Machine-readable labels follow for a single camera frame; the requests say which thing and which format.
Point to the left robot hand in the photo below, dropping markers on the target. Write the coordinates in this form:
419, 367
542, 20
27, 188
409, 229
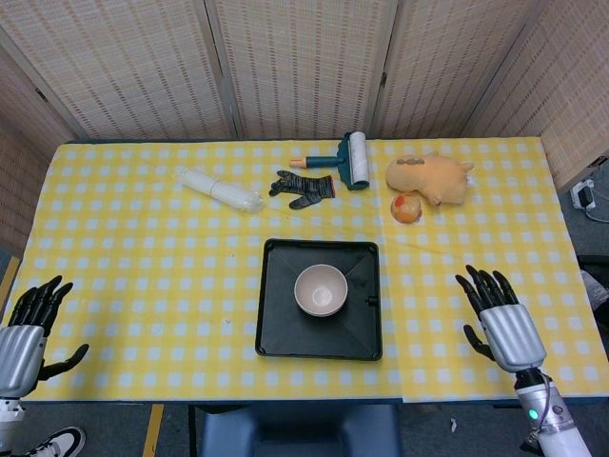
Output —
19, 352

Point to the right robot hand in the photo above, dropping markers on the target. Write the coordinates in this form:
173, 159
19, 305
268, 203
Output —
514, 338

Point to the pale bowl with pink stain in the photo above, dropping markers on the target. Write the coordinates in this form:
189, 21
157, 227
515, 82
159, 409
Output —
321, 315

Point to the pale plain bowl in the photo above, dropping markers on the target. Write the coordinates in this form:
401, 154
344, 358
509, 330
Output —
321, 290

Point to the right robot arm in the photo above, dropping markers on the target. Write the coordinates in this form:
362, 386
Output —
547, 414

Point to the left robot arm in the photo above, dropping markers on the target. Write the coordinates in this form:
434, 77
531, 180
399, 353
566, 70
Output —
7, 409

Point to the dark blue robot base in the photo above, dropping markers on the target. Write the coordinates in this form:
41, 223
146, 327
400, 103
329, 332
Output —
295, 433

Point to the black square plastic tray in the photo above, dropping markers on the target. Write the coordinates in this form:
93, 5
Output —
285, 333

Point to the white black sneaker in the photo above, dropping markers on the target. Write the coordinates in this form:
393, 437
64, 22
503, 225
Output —
57, 443

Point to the yellow white checked tablecloth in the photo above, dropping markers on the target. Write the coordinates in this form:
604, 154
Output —
143, 285

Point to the white power adapter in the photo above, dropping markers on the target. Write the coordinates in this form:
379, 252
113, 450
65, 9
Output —
583, 194

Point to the orange fruit jelly cup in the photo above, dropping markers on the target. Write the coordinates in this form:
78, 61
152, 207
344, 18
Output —
406, 209

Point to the yellow plush toy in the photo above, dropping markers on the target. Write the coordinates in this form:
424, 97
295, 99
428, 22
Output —
428, 176

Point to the teal lint roller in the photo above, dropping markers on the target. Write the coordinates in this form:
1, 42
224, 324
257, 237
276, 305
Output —
354, 157

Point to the bundle of clear straws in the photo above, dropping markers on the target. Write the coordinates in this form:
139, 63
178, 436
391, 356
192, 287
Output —
214, 188

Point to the black grey knit glove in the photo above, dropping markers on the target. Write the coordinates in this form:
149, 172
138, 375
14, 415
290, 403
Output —
304, 188

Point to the white woven folding screen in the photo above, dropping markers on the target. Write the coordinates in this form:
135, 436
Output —
304, 62

